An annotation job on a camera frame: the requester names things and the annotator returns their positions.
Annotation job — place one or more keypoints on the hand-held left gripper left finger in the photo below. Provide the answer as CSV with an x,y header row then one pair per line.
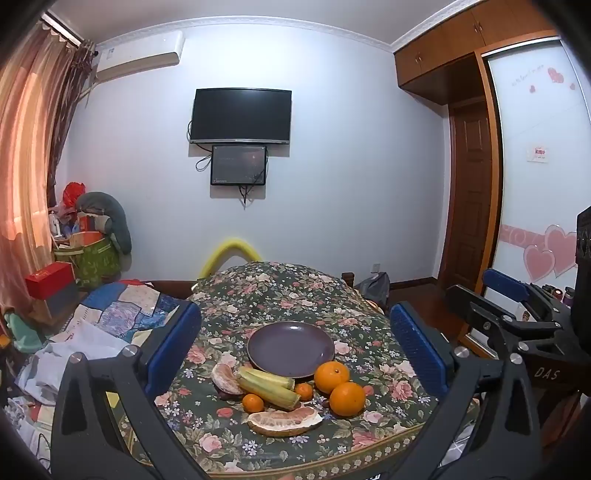
x,y
178,346

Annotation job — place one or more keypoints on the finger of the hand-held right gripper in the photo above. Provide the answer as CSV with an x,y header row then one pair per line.
x,y
480,309
505,281

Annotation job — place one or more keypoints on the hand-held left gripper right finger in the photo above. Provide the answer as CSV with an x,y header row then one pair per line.
x,y
415,346

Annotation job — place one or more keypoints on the peeled pomelo segment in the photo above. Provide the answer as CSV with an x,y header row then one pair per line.
x,y
226,378

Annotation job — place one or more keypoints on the large orange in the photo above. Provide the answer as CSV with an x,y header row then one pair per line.
x,y
347,399
332,376

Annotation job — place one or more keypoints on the small tangerine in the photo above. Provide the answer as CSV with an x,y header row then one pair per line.
x,y
253,403
304,391

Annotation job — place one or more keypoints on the yellow corn cob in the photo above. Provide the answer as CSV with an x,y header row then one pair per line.
x,y
272,379
270,392

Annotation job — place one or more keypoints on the purple ceramic plate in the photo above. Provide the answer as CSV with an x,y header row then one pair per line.
x,y
291,348

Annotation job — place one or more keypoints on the pomelo wedge with rind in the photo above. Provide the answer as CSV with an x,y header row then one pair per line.
x,y
284,422

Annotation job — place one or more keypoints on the patchwork quilt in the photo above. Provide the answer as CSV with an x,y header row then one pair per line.
x,y
124,309

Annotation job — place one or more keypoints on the grey backpack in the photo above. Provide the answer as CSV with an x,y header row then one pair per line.
x,y
374,287

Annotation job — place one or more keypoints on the brown wooden door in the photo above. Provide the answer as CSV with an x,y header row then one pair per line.
x,y
471,194

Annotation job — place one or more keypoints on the yellow foam tube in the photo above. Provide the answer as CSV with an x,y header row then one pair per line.
x,y
229,247

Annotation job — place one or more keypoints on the floral green tablecloth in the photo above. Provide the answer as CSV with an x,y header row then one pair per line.
x,y
286,300

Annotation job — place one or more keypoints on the green fabric bag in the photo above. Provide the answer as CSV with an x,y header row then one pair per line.
x,y
94,261

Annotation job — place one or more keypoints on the white cloth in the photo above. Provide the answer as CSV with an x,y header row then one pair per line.
x,y
60,364

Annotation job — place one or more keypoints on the white heart-print wardrobe door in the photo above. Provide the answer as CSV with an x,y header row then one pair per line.
x,y
535,161

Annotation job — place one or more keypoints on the blue grey box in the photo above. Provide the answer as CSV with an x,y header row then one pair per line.
x,y
57,304

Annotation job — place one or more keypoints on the red box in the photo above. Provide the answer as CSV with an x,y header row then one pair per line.
x,y
48,279

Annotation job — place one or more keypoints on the grey plush toy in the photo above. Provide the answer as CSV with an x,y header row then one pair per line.
x,y
108,212

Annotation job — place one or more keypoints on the red decoration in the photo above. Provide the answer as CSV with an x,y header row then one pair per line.
x,y
75,193

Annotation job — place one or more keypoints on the pink window curtain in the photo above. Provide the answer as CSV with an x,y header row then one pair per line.
x,y
27,161

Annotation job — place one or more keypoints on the wooden overhead cabinet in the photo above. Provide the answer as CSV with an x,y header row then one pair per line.
x,y
443,50

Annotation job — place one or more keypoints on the white air conditioner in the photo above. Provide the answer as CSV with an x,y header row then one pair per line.
x,y
138,55

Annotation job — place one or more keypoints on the wooden bed frame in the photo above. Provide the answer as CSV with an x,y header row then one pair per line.
x,y
168,288

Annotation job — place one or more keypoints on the small black wall monitor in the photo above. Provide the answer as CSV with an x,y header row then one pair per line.
x,y
238,165

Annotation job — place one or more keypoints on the black wall television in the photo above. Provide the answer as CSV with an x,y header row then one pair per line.
x,y
241,115

